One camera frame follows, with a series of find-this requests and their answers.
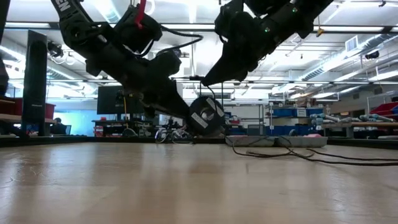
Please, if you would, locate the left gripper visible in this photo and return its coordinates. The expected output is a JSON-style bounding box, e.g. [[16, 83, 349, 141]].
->
[[123, 50, 192, 126]]

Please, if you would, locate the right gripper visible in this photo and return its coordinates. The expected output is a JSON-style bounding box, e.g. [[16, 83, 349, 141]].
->
[[201, 0, 269, 86]]

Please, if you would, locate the thin black cord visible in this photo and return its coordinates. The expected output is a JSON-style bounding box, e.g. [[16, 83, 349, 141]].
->
[[203, 83, 398, 167]]

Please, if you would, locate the black computer monitor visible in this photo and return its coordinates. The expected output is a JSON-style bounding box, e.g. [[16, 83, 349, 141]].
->
[[96, 85, 144, 115]]

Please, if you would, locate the blue storage bins shelf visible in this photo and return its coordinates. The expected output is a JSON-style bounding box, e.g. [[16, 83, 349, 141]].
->
[[270, 105, 326, 136]]

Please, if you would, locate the grey plastic tool case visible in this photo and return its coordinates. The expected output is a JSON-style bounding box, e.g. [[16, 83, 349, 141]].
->
[[225, 135, 328, 148]]

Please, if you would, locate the person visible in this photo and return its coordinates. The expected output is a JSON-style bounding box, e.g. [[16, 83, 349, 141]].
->
[[49, 117, 72, 135]]

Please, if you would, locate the black vertical post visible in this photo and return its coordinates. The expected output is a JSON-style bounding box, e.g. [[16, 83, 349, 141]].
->
[[23, 29, 48, 138]]

